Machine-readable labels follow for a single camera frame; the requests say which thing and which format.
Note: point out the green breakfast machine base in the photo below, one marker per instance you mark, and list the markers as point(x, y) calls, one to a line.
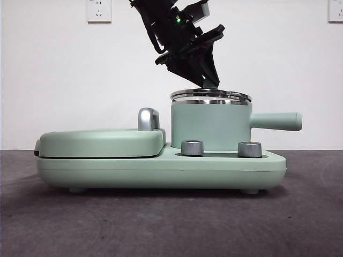
point(134, 171)

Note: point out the silver control knob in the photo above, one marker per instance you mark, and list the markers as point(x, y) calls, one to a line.
point(249, 149)
point(192, 147)

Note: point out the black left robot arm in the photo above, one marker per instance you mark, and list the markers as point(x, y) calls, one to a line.
point(166, 29)

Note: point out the white wall socket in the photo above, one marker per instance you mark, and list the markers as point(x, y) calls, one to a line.
point(336, 10)
point(98, 10)

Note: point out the glass lid with green knob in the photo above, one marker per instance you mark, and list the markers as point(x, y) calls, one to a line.
point(187, 93)

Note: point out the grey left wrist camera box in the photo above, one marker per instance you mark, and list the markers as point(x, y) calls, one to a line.
point(199, 12)

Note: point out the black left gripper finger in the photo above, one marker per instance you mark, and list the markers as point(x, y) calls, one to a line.
point(211, 64)
point(185, 71)

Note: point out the green griddle cover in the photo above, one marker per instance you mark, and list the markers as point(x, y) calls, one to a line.
point(96, 143)

